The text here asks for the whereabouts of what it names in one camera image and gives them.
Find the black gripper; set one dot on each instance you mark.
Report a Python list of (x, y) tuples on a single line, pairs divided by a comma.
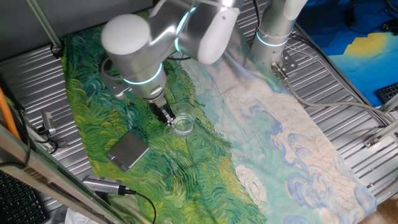
[(159, 109)]

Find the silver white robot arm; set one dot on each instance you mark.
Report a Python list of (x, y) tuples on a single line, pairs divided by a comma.
[(136, 56)]

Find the silver digital pocket scale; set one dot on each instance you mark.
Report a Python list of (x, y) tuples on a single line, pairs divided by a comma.
[(127, 151)]

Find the green blue painted tablecloth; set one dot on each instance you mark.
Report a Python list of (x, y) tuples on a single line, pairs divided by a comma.
[(186, 186)]

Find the black pole clamp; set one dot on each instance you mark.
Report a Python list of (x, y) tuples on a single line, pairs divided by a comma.
[(57, 49)]

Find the white crumpled paper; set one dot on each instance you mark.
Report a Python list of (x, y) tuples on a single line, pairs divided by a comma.
[(76, 217)]

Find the green metal pole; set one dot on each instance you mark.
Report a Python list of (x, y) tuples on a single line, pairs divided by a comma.
[(43, 21)]

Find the orange tube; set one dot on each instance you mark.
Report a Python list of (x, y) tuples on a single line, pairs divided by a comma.
[(7, 115)]

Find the black keyboard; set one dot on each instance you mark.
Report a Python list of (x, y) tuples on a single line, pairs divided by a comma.
[(18, 202), (388, 91)]

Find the blue cloth with yellow sun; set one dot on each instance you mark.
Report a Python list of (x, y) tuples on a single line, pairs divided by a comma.
[(357, 68)]

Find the black device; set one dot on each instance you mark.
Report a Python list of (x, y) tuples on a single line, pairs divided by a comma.
[(391, 26)]

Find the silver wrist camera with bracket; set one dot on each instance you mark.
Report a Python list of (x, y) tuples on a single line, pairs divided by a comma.
[(116, 90)]

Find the long silver camera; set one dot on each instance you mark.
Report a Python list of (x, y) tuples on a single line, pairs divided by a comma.
[(99, 184)]

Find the small silver camera on stand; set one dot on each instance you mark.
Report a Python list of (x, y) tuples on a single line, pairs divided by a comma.
[(48, 121)]

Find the aluminium frame beam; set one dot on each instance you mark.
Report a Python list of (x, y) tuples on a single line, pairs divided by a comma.
[(46, 177)]

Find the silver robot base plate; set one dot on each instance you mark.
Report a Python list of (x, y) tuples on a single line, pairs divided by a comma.
[(289, 62)]

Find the small metal corner bracket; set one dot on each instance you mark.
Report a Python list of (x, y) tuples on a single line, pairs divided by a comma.
[(371, 141)]

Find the aluminium profile rail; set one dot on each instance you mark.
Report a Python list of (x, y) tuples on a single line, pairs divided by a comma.
[(388, 129)]

